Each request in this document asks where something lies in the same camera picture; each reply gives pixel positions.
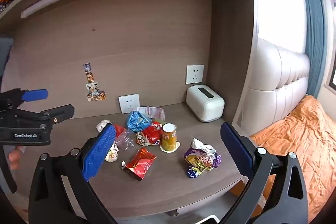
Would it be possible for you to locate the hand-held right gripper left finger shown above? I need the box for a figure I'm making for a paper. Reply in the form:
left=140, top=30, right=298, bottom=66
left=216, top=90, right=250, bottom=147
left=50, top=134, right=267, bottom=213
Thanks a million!
left=28, top=123, right=118, bottom=224

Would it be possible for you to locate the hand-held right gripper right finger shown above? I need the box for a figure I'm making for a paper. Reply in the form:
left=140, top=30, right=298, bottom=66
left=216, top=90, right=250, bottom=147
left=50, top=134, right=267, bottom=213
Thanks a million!
left=219, top=122, right=309, bottom=224

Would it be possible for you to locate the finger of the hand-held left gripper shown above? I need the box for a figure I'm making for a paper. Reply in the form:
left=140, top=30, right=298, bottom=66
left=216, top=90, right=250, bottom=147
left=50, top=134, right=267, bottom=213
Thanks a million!
left=0, top=88, right=49, bottom=110
left=16, top=104, right=75, bottom=125

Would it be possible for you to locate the white cartoon print wrapper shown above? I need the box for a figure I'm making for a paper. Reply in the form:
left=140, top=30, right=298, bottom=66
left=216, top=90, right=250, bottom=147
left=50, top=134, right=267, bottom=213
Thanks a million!
left=104, top=142, right=120, bottom=163

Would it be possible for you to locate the clear plastic wrapper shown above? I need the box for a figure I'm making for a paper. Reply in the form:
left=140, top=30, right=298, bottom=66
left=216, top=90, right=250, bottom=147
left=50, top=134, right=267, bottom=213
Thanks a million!
left=115, top=129, right=136, bottom=151

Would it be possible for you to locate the purple snack bag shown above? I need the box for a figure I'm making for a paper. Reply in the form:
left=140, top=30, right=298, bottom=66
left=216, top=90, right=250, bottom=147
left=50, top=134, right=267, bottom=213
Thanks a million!
left=184, top=137, right=222, bottom=179

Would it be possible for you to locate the red foil packet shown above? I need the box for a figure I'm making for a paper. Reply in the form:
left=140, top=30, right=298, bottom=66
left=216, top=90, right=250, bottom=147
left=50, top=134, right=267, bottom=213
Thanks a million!
left=121, top=147, right=158, bottom=182

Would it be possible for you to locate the blue wrapper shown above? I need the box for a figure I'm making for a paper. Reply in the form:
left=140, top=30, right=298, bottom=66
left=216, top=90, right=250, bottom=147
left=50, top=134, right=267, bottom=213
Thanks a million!
left=127, top=111, right=153, bottom=133

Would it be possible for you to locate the red snack bag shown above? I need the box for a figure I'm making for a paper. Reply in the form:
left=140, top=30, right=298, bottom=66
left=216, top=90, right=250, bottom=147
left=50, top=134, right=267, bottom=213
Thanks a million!
left=135, top=121, right=163, bottom=146

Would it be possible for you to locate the pink white wrapper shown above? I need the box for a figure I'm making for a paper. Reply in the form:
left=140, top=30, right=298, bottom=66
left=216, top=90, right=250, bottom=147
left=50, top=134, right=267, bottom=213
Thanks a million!
left=137, top=106, right=165, bottom=123

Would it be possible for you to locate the yellow fruit cup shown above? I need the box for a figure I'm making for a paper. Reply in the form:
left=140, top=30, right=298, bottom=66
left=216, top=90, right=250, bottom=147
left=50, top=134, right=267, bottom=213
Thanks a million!
left=160, top=123, right=181, bottom=153

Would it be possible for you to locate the person's left hand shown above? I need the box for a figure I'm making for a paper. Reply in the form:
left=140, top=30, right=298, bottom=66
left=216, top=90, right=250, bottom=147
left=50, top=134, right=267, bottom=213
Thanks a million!
left=8, top=147, right=27, bottom=171

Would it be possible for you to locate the cartoon sticker cluster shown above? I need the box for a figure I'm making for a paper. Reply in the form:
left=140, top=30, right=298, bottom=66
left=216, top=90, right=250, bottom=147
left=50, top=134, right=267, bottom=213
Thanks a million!
left=86, top=81, right=107, bottom=102

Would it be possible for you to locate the cartoon sticker strip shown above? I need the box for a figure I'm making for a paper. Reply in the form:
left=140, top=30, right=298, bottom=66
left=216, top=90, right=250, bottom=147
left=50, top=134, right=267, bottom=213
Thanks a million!
left=83, top=63, right=93, bottom=84

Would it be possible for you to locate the grey panel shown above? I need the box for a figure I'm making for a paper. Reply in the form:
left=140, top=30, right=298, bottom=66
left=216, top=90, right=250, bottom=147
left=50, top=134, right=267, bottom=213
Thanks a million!
left=0, top=36, right=14, bottom=78

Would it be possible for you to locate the white box appliance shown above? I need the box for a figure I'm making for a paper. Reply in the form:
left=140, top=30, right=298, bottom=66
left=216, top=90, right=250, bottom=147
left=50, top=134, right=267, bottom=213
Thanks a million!
left=186, top=84, right=225, bottom=123

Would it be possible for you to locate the orange bed sheet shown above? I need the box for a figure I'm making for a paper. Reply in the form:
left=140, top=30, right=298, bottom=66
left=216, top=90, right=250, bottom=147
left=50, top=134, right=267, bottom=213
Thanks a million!
left=230, top=94, right=336, bottom=224

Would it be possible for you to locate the white padded headboard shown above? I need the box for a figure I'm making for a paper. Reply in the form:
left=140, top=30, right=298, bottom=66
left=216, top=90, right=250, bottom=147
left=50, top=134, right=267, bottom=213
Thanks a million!
left=241, top=37, right=311, bottom=136

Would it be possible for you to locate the blue curtain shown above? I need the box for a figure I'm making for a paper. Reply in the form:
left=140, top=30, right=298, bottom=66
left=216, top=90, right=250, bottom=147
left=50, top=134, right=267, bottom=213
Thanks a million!
left=300, top=0, right=329, bottom=102

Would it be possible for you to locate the white wall socket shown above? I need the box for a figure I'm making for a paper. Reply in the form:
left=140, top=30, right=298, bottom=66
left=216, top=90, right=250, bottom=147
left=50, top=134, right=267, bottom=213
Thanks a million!
left=186, top=64, right=204, bottom=84
left=118, top=93, right=141, bottom=114

